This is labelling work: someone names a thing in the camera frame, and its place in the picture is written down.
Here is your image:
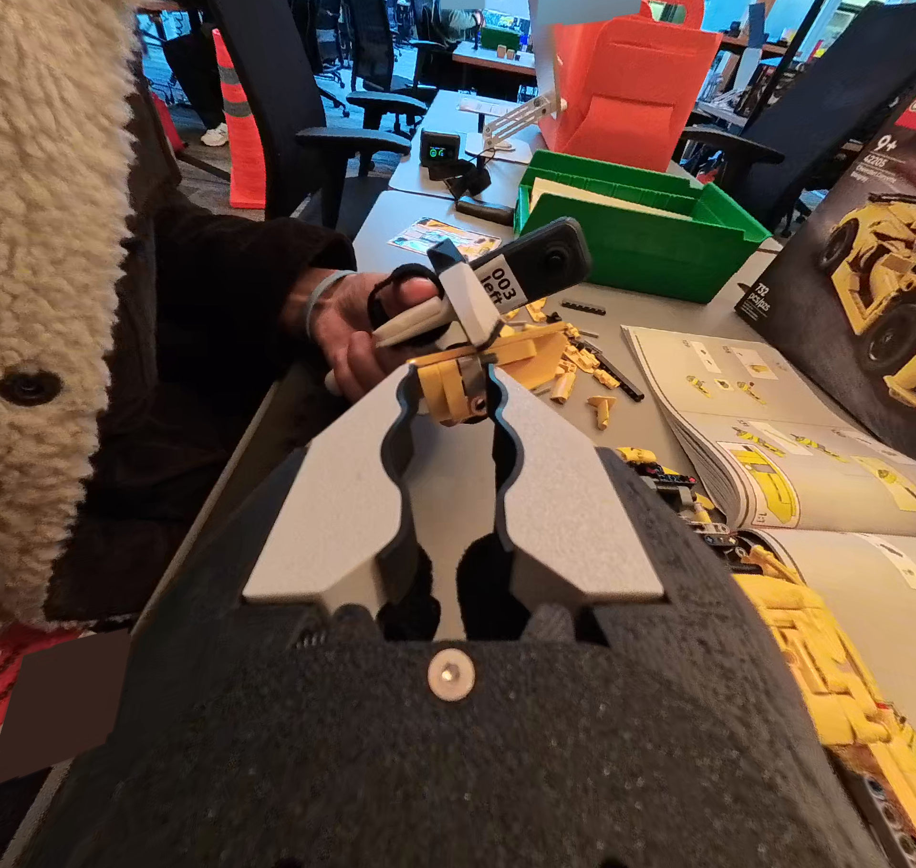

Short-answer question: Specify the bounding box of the wooden display board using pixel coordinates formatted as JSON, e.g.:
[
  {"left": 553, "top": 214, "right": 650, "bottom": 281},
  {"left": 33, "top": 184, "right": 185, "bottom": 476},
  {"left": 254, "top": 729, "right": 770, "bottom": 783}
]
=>
[{"left": 531, "top": 23, "right": 566, "bottom": 106}]

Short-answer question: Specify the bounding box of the adjoining grey table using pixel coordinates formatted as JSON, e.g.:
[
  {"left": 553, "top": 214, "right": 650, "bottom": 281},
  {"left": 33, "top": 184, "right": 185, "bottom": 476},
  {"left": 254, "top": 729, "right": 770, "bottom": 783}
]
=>
[{"left": 390, "top": 89, "right": 546, "bottom": 201}]

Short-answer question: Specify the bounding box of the white board stand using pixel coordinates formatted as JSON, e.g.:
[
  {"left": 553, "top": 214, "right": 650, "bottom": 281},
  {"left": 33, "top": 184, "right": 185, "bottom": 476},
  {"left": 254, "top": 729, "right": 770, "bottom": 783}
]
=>
[{"left": 465, "top": 91, "right": 568, "bottom": 164}]

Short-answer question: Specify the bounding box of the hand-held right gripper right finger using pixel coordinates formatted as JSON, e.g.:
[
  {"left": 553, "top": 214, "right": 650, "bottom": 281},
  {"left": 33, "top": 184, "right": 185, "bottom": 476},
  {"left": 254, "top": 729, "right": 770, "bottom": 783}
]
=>
[{"left": 458, "top": 367, "right": 666, "bottom": 641}]

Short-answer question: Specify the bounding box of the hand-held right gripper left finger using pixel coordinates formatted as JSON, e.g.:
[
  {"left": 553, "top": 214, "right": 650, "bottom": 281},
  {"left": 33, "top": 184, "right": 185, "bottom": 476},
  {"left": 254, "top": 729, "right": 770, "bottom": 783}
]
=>
[{"left": 243, "top": 365, "right": 441, "bottom": 641}]

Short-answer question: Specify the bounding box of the black toy set box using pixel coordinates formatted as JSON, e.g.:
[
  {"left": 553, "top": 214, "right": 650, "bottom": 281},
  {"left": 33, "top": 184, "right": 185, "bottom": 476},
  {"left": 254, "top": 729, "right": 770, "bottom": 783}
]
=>
[{"left": 736, "top": 91, "right": 916, "bottom": 457}]

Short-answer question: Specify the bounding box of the orange plastic bag holder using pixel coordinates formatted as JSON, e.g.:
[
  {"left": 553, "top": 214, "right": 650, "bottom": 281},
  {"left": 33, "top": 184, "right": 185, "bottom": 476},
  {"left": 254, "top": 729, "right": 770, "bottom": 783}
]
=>
[{"left": 537, "top": 0, "right": 724, "bottom": 173}]

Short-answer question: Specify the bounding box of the orange traffic cone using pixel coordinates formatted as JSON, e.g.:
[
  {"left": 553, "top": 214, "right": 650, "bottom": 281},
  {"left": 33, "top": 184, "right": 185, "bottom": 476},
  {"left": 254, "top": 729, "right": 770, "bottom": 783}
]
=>
[{"left": 211, "top": 29, "right": 268, "bottom": 209}]

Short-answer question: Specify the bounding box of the yellow brick car model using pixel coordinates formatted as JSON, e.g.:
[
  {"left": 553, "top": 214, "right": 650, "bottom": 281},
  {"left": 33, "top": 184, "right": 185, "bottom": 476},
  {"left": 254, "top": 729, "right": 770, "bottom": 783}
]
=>
[{"left": 617, "top": 446, "right": 916, "bottom": 868}]

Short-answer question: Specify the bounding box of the grey desk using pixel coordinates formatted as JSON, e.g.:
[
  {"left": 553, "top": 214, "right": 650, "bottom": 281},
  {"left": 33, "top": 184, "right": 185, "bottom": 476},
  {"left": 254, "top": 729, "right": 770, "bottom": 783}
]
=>
[{"left": 129, "top": 188, "right": 788, "bottom": 669}]

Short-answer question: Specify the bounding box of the black office chair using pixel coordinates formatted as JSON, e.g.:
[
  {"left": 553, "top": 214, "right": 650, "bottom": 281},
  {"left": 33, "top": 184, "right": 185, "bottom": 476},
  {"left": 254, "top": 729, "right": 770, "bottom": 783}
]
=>
[
  {"left": 187, "top": 0, "right": 414, "bottom": 228},
  {"left": 342, "top": 0, "right": 432, "bottom": 140},
  {"left": 680, "top": 2, "right": 916, "bottom": 233}
]

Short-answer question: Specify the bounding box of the instruction booklet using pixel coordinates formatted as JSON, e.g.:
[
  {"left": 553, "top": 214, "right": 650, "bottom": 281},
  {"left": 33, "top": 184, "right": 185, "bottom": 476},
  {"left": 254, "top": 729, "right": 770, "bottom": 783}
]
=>
[{"left": 621, "top": 324, "right": 916, "bottom": 726}]

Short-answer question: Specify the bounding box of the black long brick beam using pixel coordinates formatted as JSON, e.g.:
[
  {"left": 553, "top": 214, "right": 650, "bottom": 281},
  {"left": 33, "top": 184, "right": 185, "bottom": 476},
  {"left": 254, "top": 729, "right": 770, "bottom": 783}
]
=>
[{"left": 578, "top": 340, "right": 646, "bottom": 404}]

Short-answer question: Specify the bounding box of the person's left hand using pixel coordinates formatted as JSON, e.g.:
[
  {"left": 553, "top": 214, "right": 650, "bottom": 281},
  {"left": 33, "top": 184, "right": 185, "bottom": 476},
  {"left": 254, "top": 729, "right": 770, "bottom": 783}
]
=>
[{"left": 308, "top": 270, "right": 442, "bottom": 404}]

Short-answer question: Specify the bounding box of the green plastic bin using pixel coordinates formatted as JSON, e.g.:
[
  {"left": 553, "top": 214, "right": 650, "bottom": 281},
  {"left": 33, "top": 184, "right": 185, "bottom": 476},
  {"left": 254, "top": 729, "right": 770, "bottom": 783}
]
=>
[{"left": 515, "top": 148, "right": 772, "bottom": 305}]

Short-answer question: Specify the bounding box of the printed sticker sheet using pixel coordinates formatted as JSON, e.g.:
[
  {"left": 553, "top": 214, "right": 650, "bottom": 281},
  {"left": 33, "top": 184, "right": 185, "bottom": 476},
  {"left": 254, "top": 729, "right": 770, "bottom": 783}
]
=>
[{"left": 388, "top": 217, "right": 502, "bottom": 261}]

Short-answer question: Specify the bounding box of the black slim device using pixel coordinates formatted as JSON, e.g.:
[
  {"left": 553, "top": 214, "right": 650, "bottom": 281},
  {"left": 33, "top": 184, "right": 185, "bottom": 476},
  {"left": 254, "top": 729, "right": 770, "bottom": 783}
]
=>
[{"left": 456, "top": 197, "right": 516, "bottom": 227}]

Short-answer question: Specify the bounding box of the small black display device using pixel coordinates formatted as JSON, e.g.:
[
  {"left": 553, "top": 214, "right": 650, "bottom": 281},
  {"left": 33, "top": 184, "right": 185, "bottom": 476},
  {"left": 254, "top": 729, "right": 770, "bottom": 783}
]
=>
[{"left": 420, "top": 129, "right": 461, "bottom": 180}]

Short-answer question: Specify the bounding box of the yellow panel with red pins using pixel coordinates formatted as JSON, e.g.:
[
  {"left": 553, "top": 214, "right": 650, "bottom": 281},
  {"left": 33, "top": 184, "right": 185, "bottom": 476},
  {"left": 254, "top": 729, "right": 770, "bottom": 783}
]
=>
[{"left": 408, "top": 324, "right": 571, "bottom": 427}]

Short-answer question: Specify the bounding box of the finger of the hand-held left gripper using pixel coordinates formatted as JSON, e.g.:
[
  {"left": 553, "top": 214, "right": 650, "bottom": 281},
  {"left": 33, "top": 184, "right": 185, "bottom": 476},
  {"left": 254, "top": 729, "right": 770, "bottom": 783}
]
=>
[{"left": 438, "top": 264, "right": 505, "bottom": 351}]

